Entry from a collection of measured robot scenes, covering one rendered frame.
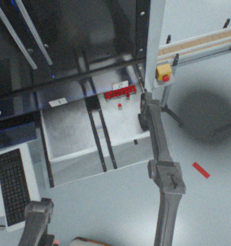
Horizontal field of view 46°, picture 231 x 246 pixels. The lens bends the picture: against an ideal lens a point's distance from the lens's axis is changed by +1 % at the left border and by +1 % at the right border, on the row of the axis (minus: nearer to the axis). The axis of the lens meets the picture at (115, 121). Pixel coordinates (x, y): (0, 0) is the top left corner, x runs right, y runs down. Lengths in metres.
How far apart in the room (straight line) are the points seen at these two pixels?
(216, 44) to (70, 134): 1.00
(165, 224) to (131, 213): 1.38
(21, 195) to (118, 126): 0.64
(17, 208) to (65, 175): 0.30
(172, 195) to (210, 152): 1.59
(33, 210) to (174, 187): 0.46
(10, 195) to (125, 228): 1.03
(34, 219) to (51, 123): 0.76
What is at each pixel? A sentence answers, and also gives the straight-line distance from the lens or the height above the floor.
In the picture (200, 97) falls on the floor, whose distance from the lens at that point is 2.62.
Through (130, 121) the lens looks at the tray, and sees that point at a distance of 1.51.
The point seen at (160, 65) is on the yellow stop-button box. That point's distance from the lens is 1.50.
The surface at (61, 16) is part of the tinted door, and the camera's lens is 1.00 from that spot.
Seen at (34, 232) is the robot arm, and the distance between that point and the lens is 0.91.
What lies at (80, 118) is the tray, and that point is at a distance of 1.55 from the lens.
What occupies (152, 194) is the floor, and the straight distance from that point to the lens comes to 2.31.
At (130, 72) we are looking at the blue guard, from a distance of 1.37.
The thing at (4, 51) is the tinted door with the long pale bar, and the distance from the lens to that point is 1.10.
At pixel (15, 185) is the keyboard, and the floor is 0.83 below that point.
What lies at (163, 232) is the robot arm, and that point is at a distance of 0.94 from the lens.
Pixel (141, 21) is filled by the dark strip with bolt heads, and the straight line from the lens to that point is 1.11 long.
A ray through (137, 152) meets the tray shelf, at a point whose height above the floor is 0.88.
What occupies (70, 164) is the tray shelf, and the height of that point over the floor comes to 0.88.
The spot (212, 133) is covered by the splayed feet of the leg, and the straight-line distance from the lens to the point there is 2.47.
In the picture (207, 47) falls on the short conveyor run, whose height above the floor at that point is 0.93.
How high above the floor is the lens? 2.29
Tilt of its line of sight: 69 degrees down
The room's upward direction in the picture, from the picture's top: 10 degrees counter-clockwise
